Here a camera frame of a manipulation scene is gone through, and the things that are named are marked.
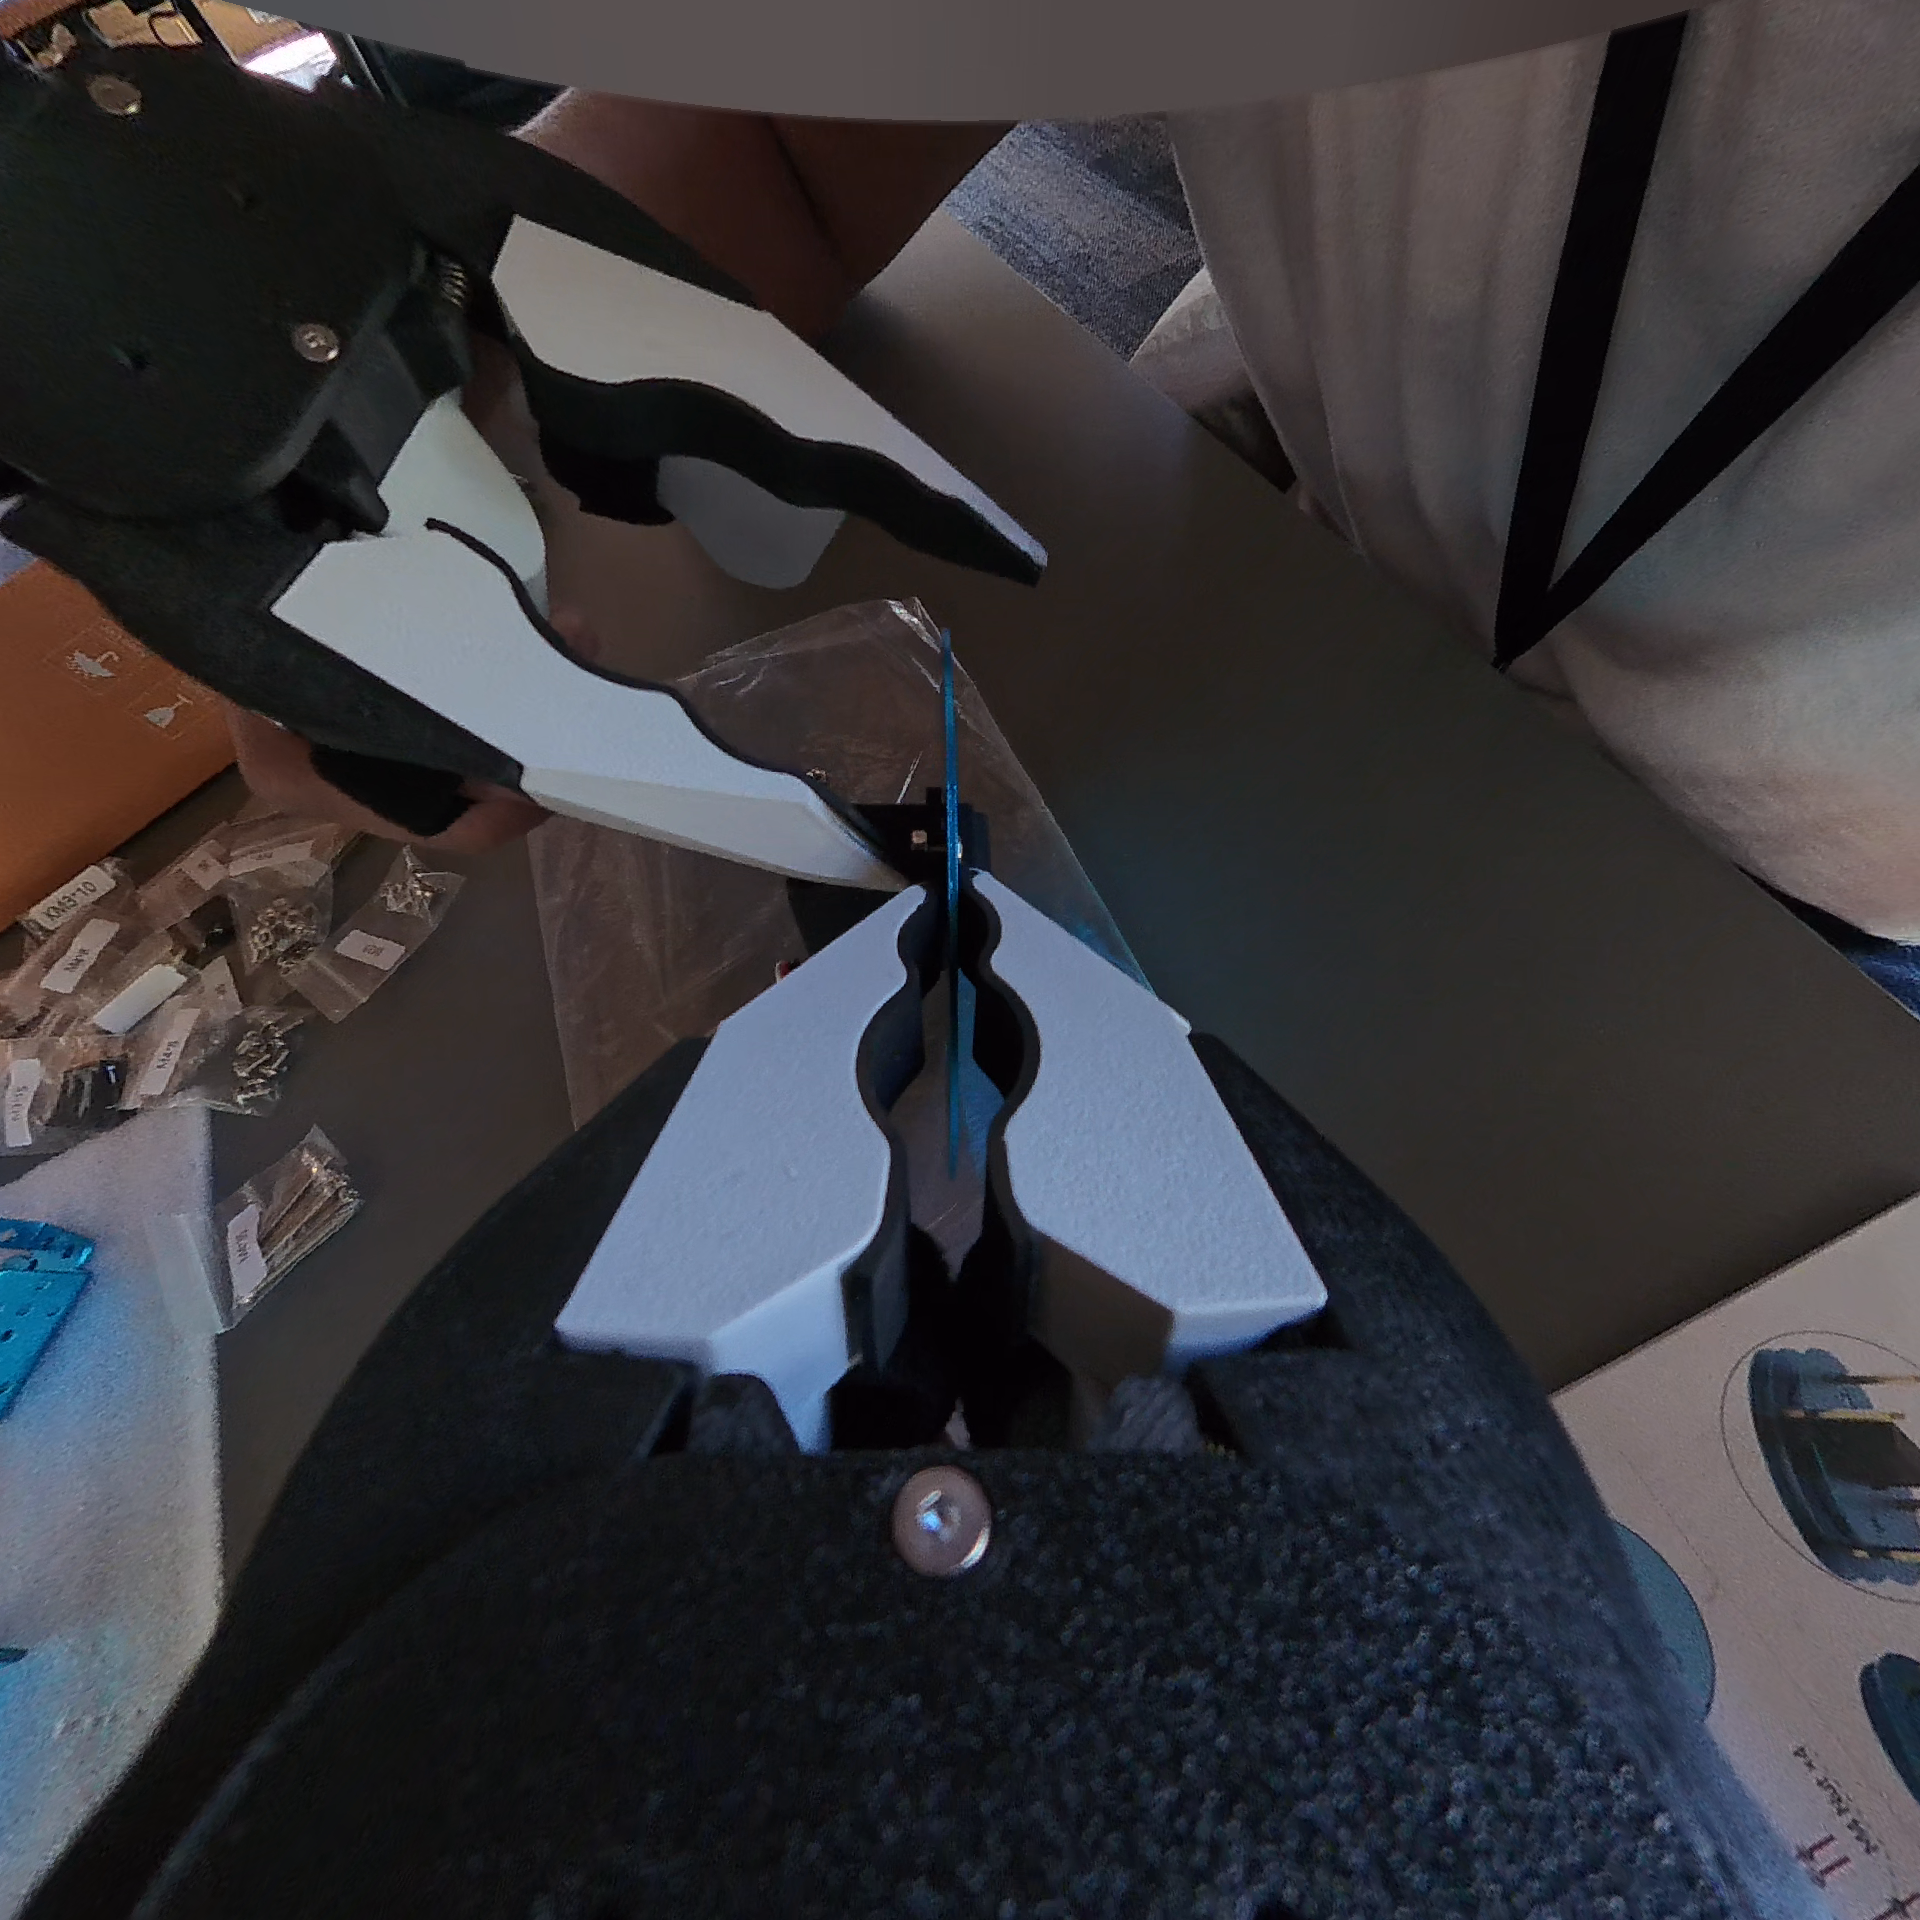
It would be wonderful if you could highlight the black servo motor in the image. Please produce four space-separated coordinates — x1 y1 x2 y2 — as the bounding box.
854 787 995 890

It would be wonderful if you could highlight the white foam sheet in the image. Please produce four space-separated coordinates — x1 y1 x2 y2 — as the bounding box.
0 1107 232 1666

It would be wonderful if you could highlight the clear plastic bag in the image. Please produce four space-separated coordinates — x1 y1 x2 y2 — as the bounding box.
529 596 1156 1128

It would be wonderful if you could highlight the white instruction sheet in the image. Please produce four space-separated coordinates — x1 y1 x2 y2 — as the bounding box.
1553 1198 1920 1920

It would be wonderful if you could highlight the blue metal U bracket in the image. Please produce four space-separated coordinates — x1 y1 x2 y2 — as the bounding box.
0 1222 96 1419

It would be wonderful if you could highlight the blue round metal plate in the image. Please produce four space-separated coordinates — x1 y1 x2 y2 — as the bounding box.
935 631 972 1186

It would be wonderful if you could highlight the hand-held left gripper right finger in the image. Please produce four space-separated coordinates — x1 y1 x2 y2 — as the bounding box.
966 882 1334 1378

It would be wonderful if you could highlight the pile of clear hardware bags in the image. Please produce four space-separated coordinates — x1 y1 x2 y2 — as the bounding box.
0 816 467 1336

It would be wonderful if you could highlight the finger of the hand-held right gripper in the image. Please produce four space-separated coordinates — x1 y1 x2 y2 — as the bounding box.
492 218 1049 589
271 516 923 895

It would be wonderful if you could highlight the dark grey desk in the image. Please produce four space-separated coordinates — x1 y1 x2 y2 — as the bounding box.
210 210 1920 1594

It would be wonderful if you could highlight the orange cardboard box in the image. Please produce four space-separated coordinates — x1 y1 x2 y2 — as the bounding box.
0 539 244 932

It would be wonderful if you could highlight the person's right hand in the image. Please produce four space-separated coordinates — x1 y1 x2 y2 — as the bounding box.
230 718 544 860

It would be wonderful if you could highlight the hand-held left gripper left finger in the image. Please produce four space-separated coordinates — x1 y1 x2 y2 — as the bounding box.
556 885 953 1452

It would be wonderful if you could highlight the black lanyard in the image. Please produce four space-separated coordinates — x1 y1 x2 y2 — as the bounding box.
1488 15 1920 677

